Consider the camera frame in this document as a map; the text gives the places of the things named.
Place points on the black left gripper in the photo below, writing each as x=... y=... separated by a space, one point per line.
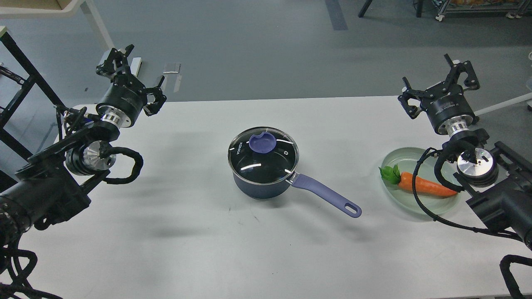
x=121 y=106

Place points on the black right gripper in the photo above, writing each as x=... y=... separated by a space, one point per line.
x=449 y=110

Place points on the glass lid with purple knob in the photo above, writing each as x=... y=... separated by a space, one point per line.
x=263 y=155

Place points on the blue saucepan with purple handle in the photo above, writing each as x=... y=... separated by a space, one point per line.
x=299 y=181

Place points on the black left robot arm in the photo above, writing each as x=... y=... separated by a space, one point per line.
x=53 y=186

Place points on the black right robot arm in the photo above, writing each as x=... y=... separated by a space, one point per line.
x=498 y=180

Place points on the pale green plate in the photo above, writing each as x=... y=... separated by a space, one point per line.
x=406 y=159

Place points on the orange toy carrot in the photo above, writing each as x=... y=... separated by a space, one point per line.
x=406 y=180

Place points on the metal wheeled cart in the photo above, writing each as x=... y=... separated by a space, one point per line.
x=512 y=9

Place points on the black stand leg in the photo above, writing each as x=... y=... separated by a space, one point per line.
x=364 y=8

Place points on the black metal rack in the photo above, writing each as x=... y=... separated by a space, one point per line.
x=33 y=79

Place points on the white table frame leg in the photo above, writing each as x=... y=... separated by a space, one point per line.
x=65 y=40

